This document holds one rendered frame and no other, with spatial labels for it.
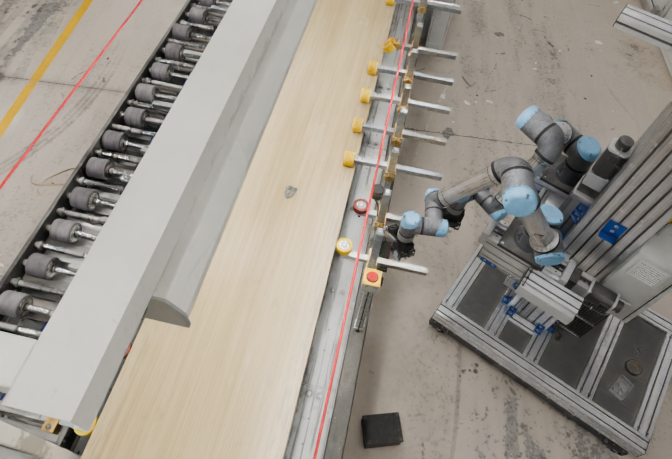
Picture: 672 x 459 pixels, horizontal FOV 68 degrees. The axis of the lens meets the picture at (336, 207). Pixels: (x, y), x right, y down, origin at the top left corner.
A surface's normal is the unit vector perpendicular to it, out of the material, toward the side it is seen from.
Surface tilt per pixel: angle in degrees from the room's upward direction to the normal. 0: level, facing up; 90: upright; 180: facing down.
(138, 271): 0
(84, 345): 0
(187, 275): 61
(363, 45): 0
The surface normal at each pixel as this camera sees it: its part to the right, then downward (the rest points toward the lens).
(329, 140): 0.07, -0.56
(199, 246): 0.88, -0.10
